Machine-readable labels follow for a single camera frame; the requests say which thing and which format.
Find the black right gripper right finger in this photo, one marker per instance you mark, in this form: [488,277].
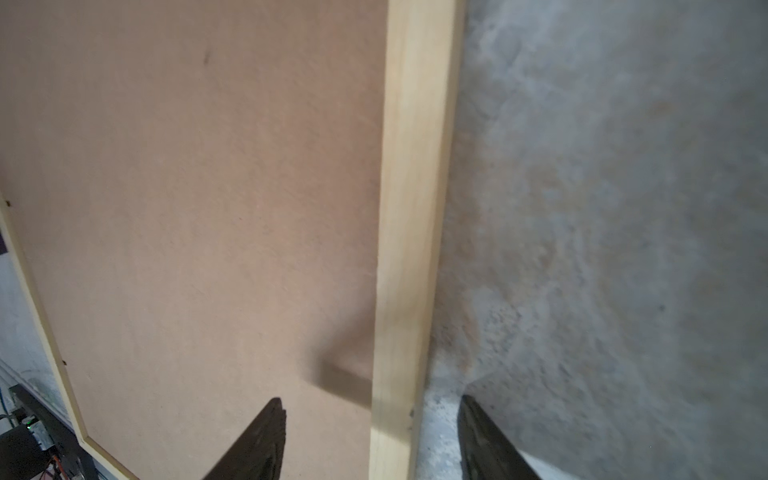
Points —
[486,453]

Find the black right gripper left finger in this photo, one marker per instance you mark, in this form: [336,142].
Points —
[258,452]

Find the brown cardboard backing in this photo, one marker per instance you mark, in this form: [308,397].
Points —
[192,228]

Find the light wooden picture frame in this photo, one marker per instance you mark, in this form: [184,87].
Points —
[414,240]

